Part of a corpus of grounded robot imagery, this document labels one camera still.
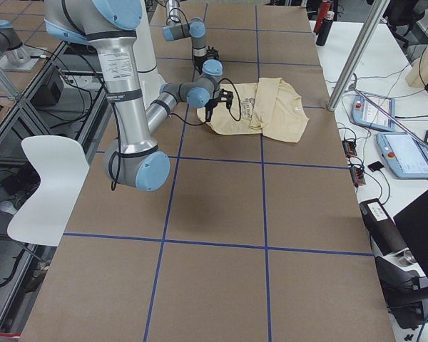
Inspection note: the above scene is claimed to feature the black monitor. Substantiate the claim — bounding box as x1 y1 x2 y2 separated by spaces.
394 190 428 278

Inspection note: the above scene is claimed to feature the teach pendant far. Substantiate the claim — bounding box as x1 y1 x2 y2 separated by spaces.
351 93 395 132

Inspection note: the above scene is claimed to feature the brown black box device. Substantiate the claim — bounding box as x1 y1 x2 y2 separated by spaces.
359 199 407 255

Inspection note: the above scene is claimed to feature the black bottle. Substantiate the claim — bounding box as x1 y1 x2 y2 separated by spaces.
316 11 335 46

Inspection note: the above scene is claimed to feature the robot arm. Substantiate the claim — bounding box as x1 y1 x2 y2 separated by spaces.
45 1 234 191
163 1 220 73

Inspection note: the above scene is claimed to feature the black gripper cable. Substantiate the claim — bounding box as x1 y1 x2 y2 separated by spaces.
167 77 243 126

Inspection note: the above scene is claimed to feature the cream long-sleeve graphic shirt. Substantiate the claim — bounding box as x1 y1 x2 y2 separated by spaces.
207 78 309 143

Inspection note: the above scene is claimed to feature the white plastic chair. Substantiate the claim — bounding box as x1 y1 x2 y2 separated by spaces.
7 135 89 247

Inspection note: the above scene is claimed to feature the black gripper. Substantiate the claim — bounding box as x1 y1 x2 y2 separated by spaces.
192 46 220 73
205 89 234 123

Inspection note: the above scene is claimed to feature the aluminium frame post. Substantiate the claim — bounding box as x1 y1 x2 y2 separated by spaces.
327 0 389 112

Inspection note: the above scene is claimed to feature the teach pendant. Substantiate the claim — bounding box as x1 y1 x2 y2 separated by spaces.
351 93 395 132
376 132 428 180

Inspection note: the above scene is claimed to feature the teach pendant near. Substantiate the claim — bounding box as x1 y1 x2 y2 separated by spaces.
376 132 428 180

